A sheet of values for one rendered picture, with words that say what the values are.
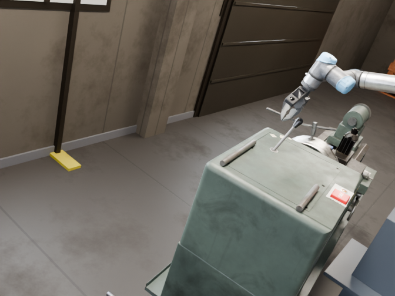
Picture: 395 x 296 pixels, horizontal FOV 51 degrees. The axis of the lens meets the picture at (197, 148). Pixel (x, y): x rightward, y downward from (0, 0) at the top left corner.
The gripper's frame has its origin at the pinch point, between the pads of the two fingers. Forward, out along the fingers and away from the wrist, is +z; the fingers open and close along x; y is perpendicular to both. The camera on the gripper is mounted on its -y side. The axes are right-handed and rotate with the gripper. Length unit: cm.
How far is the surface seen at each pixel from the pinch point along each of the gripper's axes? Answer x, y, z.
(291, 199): -27, -58, -2
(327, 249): -61, 39, 62
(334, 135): -20, 115, 30
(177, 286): -15, -62, 62
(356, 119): -25, 113, 11
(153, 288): -7, -60, 76
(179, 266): -11, -62, 53
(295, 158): -17.7, -25.7, -0.2
